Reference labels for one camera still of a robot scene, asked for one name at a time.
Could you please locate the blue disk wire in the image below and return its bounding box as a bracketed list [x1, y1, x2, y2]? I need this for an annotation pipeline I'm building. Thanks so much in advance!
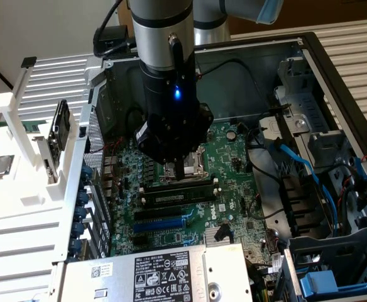
[273, 139, 339, 237]

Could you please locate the brown cardboard box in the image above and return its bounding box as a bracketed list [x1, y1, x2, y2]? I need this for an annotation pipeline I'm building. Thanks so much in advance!
[227, 0, 367, 36]

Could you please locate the black RAM slot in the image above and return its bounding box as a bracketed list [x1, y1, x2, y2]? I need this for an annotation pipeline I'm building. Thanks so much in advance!
[138, 177, 221, 211]

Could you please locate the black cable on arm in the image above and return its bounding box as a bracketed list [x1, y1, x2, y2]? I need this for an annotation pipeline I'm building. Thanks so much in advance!
[95, 0, 140, 59]

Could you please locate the open grey PC case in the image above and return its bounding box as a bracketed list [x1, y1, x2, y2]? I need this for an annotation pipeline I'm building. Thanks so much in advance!
[56, 31, 367, 302]

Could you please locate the grey metal drive cage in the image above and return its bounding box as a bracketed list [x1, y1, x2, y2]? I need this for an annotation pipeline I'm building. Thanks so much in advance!
[283, 225, 367, 302]

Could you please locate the black cable box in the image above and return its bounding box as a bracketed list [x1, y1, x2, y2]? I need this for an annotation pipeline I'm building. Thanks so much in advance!
[93, 25, 130, 58]

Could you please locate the metal CPU socket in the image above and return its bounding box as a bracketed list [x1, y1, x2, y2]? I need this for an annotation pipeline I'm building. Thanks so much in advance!
[159, 145, 209, 184]

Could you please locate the green Dell motherboard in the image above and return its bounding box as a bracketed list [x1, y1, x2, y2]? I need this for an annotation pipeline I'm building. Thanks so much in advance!
[103, 121, 287, 264]

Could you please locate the blue expansion slot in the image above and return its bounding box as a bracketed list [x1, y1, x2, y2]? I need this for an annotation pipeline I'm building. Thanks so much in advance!
[133, 216, 187, 234]

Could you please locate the black card in fixture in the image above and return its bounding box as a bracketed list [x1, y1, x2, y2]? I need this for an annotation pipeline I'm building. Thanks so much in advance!
[47, 99, 72, 185]

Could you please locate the white parts rack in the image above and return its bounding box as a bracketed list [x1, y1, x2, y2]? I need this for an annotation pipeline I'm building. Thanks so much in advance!
[0, 92, 81, 221]

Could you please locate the thin black wire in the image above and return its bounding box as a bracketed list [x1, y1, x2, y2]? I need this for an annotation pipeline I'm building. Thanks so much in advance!
[198, 58, 274, 111]

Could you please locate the silver chipset heat sink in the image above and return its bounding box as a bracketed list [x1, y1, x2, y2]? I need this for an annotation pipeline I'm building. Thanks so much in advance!
[204, 225, 232, 245]

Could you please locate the grey power supply with labels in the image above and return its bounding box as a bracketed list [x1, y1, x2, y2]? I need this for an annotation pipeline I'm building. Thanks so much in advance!
[57, 243, 254, 302]

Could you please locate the black RAM stick with label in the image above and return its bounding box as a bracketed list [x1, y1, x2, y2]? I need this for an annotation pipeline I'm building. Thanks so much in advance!
[143, 184, 217, 206]

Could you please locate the green RAM stick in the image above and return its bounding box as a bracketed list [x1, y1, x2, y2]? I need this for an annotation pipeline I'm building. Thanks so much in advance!
[0, 121, 43, 133]

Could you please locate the white post with black cap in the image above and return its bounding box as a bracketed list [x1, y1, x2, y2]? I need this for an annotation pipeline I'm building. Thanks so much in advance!
[11, 56, 38, 106]

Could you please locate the black plug cable on wrist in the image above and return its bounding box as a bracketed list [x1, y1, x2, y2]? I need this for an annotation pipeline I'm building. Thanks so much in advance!
[167, 32, 185, 83]

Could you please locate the blue disk bay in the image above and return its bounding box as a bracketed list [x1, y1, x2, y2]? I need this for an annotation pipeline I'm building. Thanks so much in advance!
[299, 269, 367, 302]

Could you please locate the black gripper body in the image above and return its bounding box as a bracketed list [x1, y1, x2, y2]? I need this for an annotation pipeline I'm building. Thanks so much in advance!
[135, 52, 215, 165]

